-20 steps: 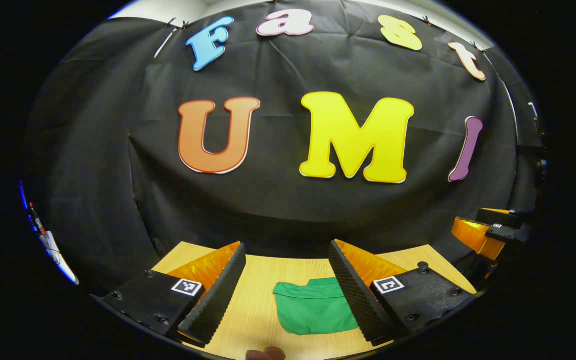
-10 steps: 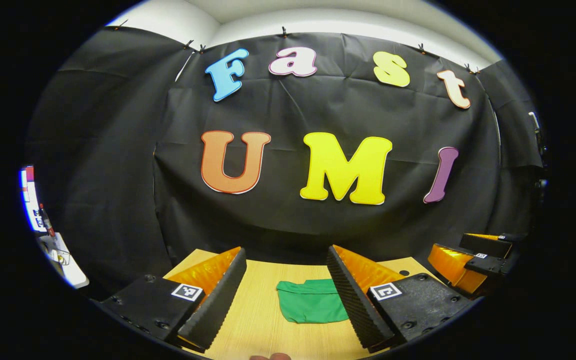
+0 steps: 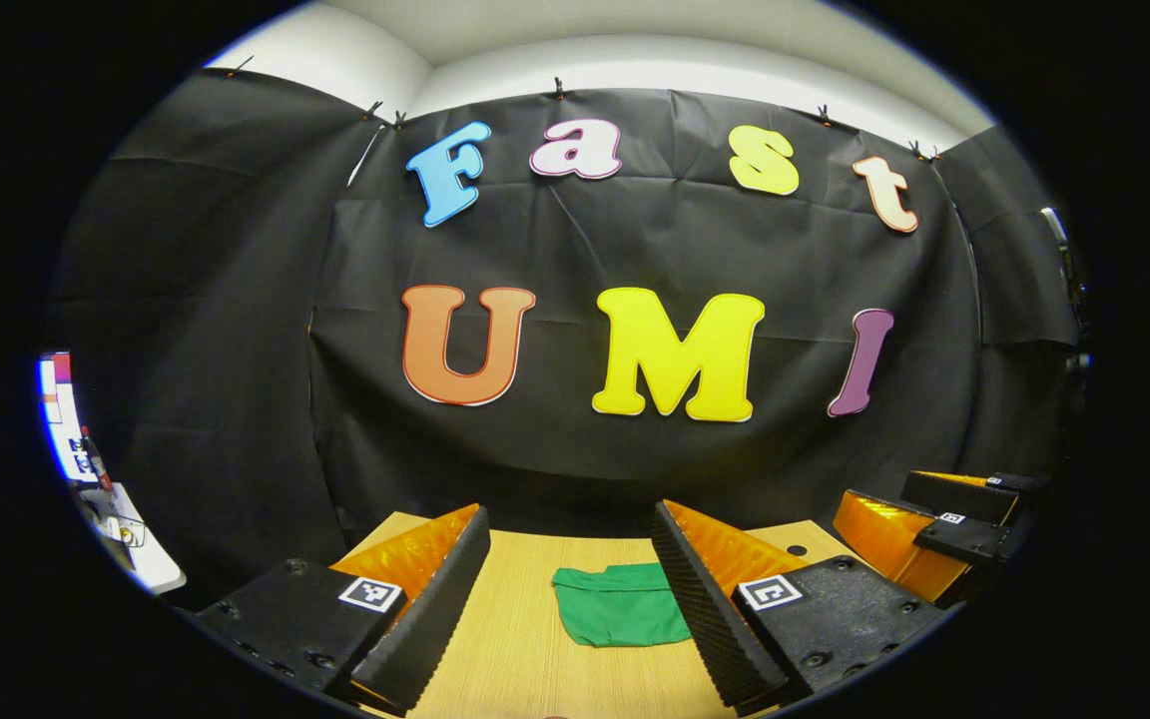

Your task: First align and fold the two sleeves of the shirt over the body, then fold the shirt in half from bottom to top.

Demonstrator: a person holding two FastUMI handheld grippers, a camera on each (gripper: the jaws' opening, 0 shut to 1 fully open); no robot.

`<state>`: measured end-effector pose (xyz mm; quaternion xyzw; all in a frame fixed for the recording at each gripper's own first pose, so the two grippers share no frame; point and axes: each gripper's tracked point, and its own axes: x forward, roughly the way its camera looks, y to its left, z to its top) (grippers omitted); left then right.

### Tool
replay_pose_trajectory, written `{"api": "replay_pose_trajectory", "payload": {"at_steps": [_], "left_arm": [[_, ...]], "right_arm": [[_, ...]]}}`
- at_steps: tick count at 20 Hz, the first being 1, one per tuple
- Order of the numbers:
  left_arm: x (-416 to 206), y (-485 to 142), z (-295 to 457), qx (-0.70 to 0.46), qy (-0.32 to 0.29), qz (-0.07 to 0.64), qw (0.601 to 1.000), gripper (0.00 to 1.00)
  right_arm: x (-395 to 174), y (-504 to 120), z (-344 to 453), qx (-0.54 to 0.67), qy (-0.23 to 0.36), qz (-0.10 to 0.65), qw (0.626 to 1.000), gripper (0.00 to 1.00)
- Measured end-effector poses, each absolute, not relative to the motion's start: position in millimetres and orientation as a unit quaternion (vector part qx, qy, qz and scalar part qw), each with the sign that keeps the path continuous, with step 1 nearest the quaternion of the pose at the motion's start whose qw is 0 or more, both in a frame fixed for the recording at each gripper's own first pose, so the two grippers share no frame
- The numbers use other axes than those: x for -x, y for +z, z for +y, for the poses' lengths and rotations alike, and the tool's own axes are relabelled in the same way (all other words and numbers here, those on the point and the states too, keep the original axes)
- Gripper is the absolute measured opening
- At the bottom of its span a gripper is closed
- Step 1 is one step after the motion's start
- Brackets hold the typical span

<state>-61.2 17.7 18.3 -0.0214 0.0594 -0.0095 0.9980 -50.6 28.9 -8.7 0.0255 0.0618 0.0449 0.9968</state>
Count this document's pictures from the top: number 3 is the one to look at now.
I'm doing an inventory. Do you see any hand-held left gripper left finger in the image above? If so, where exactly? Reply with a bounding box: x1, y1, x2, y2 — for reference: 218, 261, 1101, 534
193, 501, 493, 714

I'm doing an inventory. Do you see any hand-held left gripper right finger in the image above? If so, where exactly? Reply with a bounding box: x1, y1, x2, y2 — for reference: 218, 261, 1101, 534
649, 498, 950, 714

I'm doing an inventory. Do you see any green T-shirt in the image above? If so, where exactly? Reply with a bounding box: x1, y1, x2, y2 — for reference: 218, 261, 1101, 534
550, 562, 693, 649

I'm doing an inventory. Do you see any white side table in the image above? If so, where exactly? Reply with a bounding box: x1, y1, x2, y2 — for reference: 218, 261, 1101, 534
86, 482, 187, 597

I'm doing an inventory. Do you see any small red bottle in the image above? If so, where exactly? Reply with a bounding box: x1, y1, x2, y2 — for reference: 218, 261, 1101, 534
81, 427, 116, 493

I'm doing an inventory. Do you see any black backdrop cloth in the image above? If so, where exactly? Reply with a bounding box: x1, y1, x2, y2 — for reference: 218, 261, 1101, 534
46, 68, 1085, 612

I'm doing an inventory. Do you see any computer monitor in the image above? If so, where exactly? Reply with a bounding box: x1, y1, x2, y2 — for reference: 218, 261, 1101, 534
38, 351, 103, 486

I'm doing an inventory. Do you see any row of small cloth clips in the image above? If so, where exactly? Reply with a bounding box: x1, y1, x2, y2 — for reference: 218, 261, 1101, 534
229, 55, 941, 163

